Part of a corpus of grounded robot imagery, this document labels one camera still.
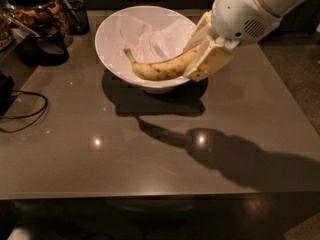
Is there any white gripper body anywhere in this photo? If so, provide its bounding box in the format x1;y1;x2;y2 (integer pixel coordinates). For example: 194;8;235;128
211;0;282;49

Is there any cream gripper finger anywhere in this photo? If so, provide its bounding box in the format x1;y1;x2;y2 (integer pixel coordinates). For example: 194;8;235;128
184;11;217;51
183;37;234;82

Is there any yellow spotted banana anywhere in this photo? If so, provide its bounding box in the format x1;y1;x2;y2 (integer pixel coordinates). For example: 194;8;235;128
123;45;200;81

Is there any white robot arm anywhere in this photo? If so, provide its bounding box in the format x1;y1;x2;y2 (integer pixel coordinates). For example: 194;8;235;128
184;0;306;81

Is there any white bowl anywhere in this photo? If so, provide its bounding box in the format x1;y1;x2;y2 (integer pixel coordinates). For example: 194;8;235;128
95;6;195;94

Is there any white crumpled paper liner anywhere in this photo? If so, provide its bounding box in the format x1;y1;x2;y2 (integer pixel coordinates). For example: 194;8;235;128
115;16;194;62

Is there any black mesh pen holder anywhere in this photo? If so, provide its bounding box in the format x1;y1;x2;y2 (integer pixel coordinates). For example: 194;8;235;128
64;1;90;35

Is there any glass jar with snacks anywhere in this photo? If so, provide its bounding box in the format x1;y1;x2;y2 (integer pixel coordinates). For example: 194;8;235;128
6;0;73;46

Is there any glass jar at left edge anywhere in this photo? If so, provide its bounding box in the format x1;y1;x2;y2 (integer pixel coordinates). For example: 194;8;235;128
0;5;14;51

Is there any black device at left edge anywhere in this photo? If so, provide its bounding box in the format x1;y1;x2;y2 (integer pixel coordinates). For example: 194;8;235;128
0;71;15;116

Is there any silver utensil handle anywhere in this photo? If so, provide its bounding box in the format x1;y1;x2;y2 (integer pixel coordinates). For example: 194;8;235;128
4;13;40;38

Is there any black cable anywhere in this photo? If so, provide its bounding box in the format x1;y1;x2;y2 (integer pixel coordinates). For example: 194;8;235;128
0;90;49;134

